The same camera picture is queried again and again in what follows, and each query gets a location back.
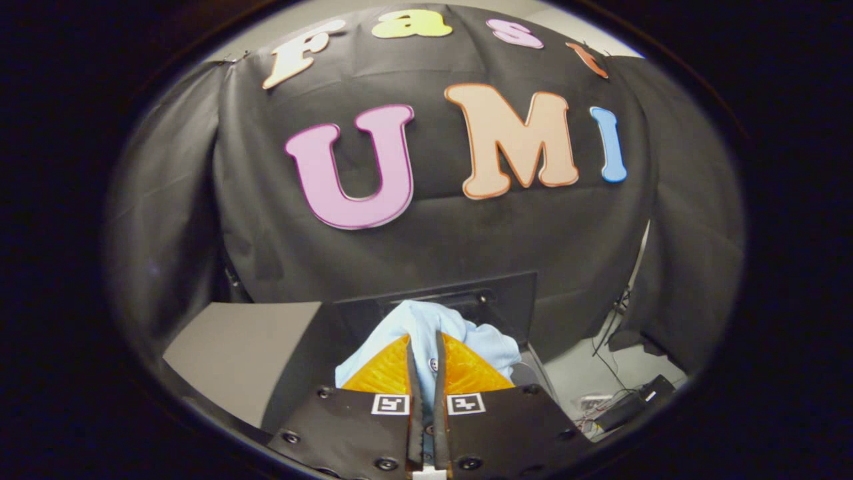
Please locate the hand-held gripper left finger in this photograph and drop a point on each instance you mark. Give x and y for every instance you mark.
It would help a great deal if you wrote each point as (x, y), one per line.
(414, 400)

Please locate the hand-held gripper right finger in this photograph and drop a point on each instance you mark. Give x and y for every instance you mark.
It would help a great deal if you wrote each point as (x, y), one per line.
(440, 400)

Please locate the light blue garment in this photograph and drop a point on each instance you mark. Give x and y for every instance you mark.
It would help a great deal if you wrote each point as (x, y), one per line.
(426, 326)

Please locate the black backdrop cloth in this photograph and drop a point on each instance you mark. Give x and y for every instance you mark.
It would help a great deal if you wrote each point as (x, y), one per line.
(433, 246)

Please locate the beige cabinet with dark top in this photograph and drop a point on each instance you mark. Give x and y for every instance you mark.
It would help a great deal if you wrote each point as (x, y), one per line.
(246, 353)

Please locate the black box on floor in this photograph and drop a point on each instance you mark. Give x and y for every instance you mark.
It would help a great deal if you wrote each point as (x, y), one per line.
(633, 403)

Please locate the backdrop stand pole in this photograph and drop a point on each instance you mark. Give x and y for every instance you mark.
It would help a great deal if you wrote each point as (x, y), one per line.
(630, 286)

